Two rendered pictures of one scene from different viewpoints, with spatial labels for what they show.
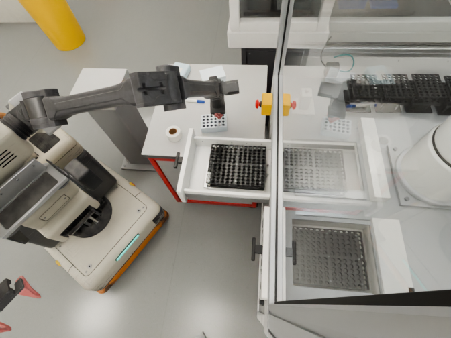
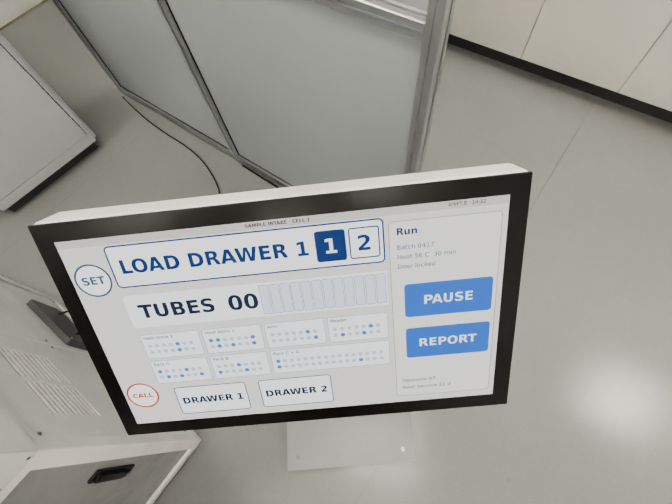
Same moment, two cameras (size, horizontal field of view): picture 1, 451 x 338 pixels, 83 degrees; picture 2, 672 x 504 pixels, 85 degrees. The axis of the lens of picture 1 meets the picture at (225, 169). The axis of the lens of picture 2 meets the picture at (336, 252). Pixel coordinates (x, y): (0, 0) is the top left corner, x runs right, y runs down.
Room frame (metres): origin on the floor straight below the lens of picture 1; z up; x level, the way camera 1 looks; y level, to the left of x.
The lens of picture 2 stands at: (-0.35, 0.49, 1.50)
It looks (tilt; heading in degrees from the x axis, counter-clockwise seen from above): 64 degrees down; 212
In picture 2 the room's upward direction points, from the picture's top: 10 degrees counter-clockwise
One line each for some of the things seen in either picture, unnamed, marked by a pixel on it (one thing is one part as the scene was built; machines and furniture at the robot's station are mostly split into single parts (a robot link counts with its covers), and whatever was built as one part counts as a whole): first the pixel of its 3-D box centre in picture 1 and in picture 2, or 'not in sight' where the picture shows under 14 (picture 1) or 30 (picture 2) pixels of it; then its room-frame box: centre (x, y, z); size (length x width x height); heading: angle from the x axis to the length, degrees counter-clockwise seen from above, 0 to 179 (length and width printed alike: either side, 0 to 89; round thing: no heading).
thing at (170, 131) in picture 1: (174, 133); not in sight; (0.76, 0.22, 0.78); 0.07 x 0.07 x 0.04
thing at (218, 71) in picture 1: (213, 76); not in sight; (1.10, -0.01, 0.79); 0.13 x 0.09 x 0.05; 96
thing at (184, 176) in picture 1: (188, 164); not in sight; (0.53, 0.15, 0.87); 0.29 x 0.02 x 0.11; 166
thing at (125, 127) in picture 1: (124, 126); not in sight; (1.19, 0.65, 0.38); 0.30 x 0.30 x 0.76; 77
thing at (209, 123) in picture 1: (213, 123); not in sight; (0.79, 0.02, 0.78); 0.12 x 0.08 x 0.04; 84
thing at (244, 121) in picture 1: (217, 145); not in sight; (0.92, 0.03, 0.38); 0.62 x 0.58 x 0.76; 166
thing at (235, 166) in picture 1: (237, 167); not in sight; (0.48, -0.05, 0.87); 0.22 x 0.18 x 0.06; 76
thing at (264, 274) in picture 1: (264, 251); not in sight; (0.14, -0.09, 0.87); 0.29 x 0.02 x 0.11; 166
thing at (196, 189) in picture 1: (239, 168); not in sight; (0.48, -0.06, 0.86); 0.40 x 0.26 x 0.06; 76
